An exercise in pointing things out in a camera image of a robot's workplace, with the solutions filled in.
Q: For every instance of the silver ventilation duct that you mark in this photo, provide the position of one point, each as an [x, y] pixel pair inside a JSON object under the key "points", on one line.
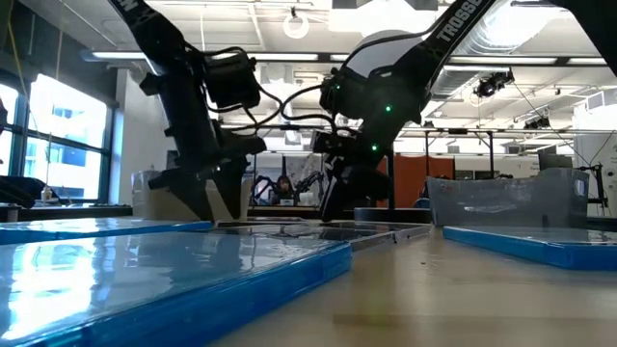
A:
{"points": [[501, 34]]}

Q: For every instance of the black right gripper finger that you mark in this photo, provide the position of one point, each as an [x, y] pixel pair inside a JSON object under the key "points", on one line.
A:
{"points": [[371, 185], [333, 195]]}

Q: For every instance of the white cabinet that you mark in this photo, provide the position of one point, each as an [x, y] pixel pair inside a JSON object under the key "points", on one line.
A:
{"points": [[595, 144]]}

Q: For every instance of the dark monitor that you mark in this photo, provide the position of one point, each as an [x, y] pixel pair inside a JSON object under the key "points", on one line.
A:
{"points": [[554, 161]]}

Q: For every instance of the window with dark frame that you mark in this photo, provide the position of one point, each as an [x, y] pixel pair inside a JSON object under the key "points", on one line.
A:
{"points": [[67, 125]]}

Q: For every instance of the orange partition wall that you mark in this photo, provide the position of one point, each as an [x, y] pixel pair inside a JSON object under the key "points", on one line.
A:
{"points": [[414, 180]]}

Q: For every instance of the long ceiling light strip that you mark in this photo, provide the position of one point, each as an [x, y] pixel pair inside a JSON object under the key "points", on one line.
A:
{"points": [[501, 60], [115, 55]]}

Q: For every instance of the clear jewel case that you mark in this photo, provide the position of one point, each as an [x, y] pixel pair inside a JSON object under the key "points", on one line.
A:
{"points": [[347, 234]]}

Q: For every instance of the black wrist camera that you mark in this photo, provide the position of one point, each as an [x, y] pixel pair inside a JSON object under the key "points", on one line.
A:
{"points": [[232, 79], [335, 142]]}

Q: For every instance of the black flat object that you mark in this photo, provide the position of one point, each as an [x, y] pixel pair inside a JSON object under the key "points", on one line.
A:
{"points": [[400, 215]]}

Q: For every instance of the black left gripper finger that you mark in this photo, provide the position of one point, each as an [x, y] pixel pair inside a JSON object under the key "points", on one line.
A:
{"points": [[190, 193], [232, 188]]}

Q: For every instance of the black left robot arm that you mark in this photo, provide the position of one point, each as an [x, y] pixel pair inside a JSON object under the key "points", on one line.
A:
{"points": [[159, 43]]}

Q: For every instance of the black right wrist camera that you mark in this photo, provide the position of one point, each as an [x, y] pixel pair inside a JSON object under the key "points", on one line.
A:
{"points": [[335, 142]]}

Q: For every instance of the blue disc case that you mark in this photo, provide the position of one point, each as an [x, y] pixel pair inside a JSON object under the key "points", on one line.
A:
{"points": [[530, 247], [144, 279]]}

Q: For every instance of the small white bottle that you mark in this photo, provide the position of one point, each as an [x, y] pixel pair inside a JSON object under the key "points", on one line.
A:
{"points": [[46, 194]]}

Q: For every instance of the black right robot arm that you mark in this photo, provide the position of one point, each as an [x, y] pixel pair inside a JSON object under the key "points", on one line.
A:
{"points": [[448, 29]]}

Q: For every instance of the black background robot arm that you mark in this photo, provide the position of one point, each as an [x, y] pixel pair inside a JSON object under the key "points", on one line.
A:
{"points": [[262, 185], [308, 182]]}

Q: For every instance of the dark bag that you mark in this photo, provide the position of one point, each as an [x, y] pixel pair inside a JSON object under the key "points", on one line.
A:
{"points": [[26, 190]]}

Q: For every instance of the grey translucent bin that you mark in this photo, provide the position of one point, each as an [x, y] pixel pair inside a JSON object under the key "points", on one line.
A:
{"points": [[506, 197]]}

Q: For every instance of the black tripod stand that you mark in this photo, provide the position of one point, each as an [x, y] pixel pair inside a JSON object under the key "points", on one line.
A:
{"points": [[599, 185]]}

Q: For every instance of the dark background desk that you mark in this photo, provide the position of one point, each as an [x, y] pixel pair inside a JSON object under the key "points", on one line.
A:
{"points": [[67, 212]]}

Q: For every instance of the small black ceiling camera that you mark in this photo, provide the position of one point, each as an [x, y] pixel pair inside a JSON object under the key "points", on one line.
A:
{"points": [[537, 123]]}

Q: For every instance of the person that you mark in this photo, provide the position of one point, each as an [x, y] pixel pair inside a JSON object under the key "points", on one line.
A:
{"points": [[283, 189]]}

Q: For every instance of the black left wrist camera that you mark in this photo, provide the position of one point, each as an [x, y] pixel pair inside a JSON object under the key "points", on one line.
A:
{"points": [[232, 79]]}

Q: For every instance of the black metal frame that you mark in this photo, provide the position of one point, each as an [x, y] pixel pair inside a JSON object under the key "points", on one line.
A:
{"points": [[426, 144]]}

